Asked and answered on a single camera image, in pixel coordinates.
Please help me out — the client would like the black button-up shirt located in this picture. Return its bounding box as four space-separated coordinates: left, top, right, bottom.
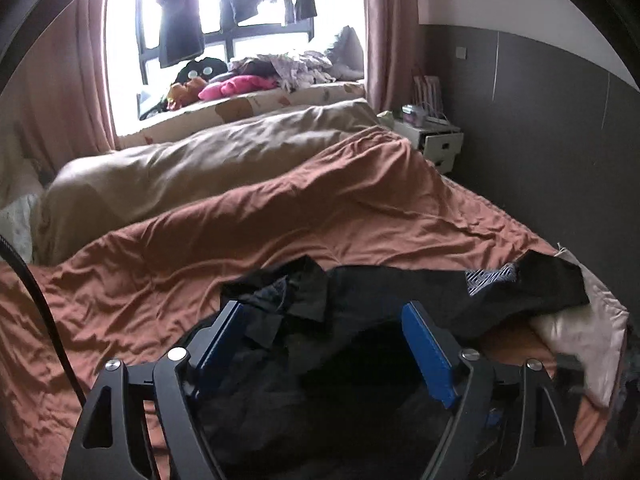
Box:
195 252 586 479

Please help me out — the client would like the brown bed duvet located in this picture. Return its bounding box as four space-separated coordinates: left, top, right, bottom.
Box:
0 126 612 480

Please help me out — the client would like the beige duvet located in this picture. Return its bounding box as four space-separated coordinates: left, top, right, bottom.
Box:
32 99 378 266

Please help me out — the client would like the white bedside cabinet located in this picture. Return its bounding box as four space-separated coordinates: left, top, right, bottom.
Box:
378 112 464 174

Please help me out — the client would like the white pillow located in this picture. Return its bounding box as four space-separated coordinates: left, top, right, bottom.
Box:
1 159 44 263

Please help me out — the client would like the pink left curtain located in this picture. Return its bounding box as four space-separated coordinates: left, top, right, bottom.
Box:
1 0 118 176

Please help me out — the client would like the pink curtain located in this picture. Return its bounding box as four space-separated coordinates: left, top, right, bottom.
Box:
1 0 118 176
364 0 419 112

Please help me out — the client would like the pink right curtain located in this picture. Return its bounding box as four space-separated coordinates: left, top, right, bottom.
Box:
364 0 419 112

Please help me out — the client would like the black cable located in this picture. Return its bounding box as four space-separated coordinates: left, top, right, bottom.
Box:
0 234 89 409

